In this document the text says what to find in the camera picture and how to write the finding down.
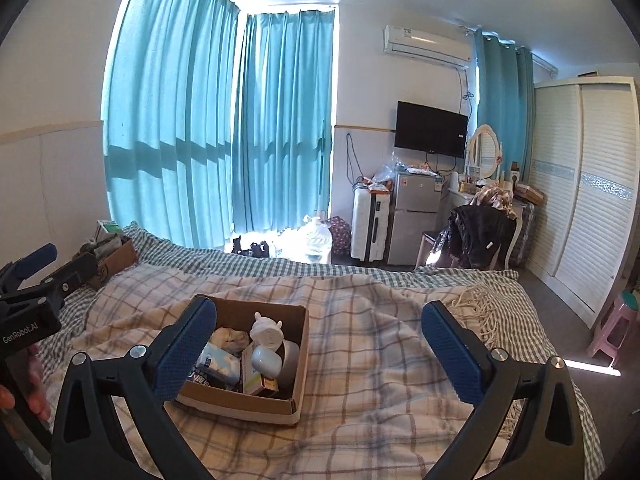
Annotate white suitcase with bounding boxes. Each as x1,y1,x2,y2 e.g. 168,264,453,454
350,187,393,263

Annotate white bear-shaped bottle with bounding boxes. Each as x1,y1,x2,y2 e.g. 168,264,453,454
250,311,285,353

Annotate narrow blue curtain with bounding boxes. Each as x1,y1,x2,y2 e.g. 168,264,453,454
231,7,336,238

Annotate white slatted wardrobe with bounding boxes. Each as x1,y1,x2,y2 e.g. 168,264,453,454
520,76,640,328

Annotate wide blue curtain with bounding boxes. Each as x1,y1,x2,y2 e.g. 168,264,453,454
102,0,241,251

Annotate oval white-framed mirror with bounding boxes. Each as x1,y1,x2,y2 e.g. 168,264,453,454
467,124,502,181

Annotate silver fridge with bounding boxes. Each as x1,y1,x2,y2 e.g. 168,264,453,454
387,171,451,267

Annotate hanging black wall cable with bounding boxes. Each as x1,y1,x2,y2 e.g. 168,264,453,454
345,132,366,186

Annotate air conditioner cable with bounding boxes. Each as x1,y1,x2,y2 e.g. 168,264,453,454
457,65,475,111

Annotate black jacket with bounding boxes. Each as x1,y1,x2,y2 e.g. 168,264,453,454
447,205,516,271

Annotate dark patterned bag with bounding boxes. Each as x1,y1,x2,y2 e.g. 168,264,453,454
322,216,353,253

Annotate clear tape roll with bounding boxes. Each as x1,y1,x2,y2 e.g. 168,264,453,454
277,340,301,386

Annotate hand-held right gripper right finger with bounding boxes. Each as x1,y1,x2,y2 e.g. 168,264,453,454
421,301,586,480

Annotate green white carton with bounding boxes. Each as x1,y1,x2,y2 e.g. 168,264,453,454
95,220,123,246

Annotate floral cloth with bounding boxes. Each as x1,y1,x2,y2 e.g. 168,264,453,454
475,185,516,218

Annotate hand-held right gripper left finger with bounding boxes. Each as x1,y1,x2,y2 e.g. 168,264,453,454
50,296,218,480

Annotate flat cardboard box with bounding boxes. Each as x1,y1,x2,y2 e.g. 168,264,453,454
515,182,543,206

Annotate white air conditioner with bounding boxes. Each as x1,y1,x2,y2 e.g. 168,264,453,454
383,23,473,69

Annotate small brown cardboard box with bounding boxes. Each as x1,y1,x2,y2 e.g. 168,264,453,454
75,237,140,291

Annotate brown chair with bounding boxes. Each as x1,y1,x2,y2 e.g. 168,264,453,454
415,230,451,268

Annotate clear plastic bag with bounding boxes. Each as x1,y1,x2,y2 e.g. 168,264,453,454
372,152,406,183

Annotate clear water jug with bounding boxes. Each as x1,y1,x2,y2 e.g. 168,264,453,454
300,215,333,263

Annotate silver suitcase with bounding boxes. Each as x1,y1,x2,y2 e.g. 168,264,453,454
510,200,536,266

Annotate plaid blanket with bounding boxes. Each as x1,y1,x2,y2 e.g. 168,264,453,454
37,265,566,480

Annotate blue white tissue pack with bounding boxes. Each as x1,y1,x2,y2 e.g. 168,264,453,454
197,342,241,386

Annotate pink plastic stool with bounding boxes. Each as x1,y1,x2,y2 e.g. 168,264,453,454
587,292,640,358

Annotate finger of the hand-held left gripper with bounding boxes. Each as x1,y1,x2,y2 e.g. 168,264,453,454
0,252,101,307
0,243,58,286

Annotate blue curtain beside wardrobe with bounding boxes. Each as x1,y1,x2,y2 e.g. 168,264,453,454
472,27,536,186

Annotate orange box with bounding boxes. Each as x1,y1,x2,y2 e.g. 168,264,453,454
356,175,391,196

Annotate person's left hand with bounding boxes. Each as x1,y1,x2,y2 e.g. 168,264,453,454
0,342,52,423

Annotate black wall television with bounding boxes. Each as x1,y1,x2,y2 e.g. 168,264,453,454
394,101,469,159

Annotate white cloth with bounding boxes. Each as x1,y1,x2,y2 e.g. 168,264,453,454
212,327,251,356

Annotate green checked bed sheet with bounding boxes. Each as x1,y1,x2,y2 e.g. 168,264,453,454
37,222,608,480

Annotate white rounded case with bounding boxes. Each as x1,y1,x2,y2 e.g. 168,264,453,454
250,346,285,376

